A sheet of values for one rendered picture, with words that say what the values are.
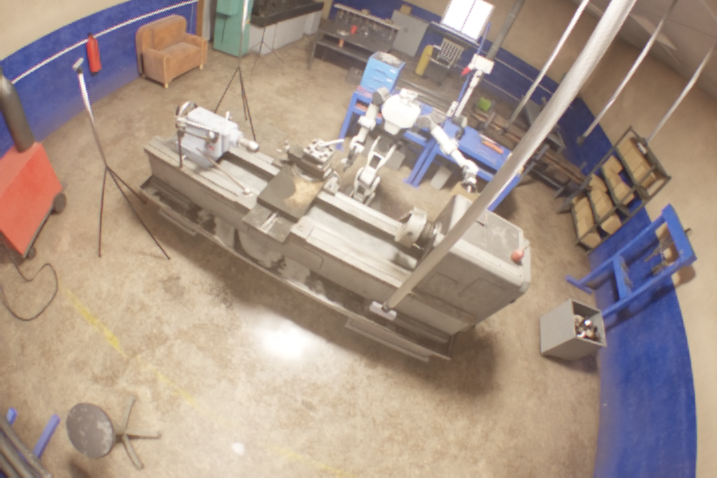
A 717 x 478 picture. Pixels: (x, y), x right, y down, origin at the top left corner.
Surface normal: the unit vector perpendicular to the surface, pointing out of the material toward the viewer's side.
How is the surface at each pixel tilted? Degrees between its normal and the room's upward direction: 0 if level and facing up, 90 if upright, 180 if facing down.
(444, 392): 0
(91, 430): 0
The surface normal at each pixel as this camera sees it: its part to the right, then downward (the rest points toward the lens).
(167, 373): 0.29, -0.62
